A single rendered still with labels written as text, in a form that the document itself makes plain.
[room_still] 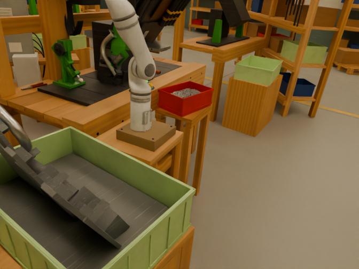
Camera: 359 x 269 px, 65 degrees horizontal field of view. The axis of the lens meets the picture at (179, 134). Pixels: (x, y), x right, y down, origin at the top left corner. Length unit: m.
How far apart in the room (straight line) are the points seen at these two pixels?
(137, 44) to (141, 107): 0.28
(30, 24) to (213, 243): 1.79
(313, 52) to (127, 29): 3.31
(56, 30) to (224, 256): 1.77
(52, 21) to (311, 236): 2.24
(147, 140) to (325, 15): 3.29
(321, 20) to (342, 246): 2.74
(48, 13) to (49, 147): 0.99
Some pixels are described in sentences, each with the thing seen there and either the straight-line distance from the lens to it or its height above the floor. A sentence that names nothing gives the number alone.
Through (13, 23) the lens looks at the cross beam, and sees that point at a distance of 1.94.
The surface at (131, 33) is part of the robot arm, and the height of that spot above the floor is 1.33.
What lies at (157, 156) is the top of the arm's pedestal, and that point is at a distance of 1.22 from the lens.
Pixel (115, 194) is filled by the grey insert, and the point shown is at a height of 0.85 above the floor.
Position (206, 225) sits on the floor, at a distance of 2.12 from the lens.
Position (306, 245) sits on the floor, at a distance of 2.24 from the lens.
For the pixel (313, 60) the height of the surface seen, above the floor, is 0.77.
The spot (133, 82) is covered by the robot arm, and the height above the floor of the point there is 1.11.
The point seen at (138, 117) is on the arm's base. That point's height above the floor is 0.97.
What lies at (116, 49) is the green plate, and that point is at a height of 1.11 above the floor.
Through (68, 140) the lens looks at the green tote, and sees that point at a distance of 1.24.
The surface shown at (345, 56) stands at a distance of 7.98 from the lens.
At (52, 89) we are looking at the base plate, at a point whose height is 0.90.
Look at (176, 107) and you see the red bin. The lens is 1.71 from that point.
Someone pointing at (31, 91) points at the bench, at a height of 0.88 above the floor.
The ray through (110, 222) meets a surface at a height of 0.92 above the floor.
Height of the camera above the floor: 1.50
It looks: 28 degrees down
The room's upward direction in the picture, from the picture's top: 5 degrees clockwise
